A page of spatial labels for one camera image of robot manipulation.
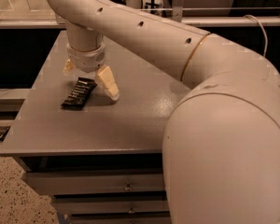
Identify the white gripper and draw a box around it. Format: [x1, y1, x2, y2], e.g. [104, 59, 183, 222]
[63, 43, 119, 101]

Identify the black chocolate bar wrapper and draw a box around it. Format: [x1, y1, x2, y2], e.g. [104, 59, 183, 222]
[62, 77, 97, 110]

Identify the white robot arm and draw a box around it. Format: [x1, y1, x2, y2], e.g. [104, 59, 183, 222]
[48, 0, 280, 224]

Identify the grey drawer cabinet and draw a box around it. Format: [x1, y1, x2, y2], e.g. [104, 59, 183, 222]
[0, 30, 190, 224]

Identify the top grey drawer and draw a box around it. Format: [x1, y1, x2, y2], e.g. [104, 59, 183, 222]
[22, 169, 164, 195]

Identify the grey drawer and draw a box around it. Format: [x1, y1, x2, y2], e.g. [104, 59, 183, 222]
[69, 212, 171, 224]
[52, 192, 169, 215]
[22, 169, 164, 195]

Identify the middle grey drawer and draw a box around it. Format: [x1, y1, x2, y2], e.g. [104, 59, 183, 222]
[52, 192, 169, 215]

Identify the bottom grey drawer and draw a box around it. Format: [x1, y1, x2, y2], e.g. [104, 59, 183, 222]
[69, 212, 171, 224]

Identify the metal window rail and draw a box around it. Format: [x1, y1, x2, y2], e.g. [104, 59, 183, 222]
[0, 0, 280, 30]

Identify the white cable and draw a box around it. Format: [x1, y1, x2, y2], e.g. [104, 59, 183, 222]
[244, 14, 269, 58]

